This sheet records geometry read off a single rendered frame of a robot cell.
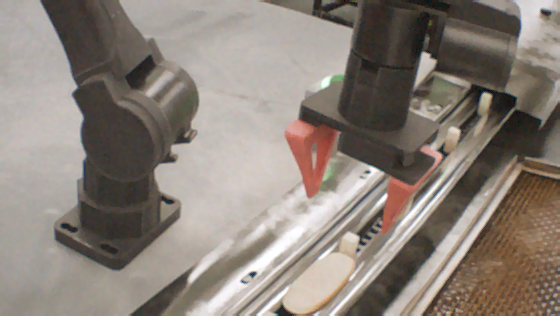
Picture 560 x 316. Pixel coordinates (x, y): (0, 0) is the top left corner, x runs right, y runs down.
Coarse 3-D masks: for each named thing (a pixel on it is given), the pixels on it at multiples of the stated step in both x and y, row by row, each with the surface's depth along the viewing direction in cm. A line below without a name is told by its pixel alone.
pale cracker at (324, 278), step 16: (336, 256) 69; (304, 272) 67; (320, 272) 67; (336, 272) 67; (288, 288) 65; (304, 288) 65; (320, 288) 65; (336, 288) 66; (288, 304) 64; (304, 304) 63; (320, 304) 64
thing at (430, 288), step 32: (512, 160) 81; (544, 192) 77; (480, 224) 71; (512, 224) 71; (544, 224) 71; (448, 256) 65; (480, 256) 66; (544, 256) 66; (448, 288) 62; (480, 288) 62; (512, 288) 62
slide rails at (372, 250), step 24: (480, 96) 106; (504, 96) 107; (456, 120) 98; (480, 120) 99; (432, 144) 92; (384, 192) 81; (432, 192) 82; (360, 216) 77; (408, 216) 78; (336, 240) 73; (384, 240) 74; (360, 264) 70
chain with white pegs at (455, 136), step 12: (492, 96) 109; (480, 108) 103; (456, 132) 91; (468, 132) 98; (444, 144) 92; (456, 144) 92; (444, 156) 92; (372, 228) 77; (348, 240) 70; (360, 240) 75; (348, 252) 70; (264, 312) 60; (288, 312) 65
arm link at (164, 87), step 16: (128, 80) 66; (144, 80) 66; (160, 80) 66; (176, 80) 68; (160, 96) 65; (176, 96) 67; (176, 112) 66; (192, 112) 70; (176, 128) 66; (176, 144) 70; (176, 160) 66
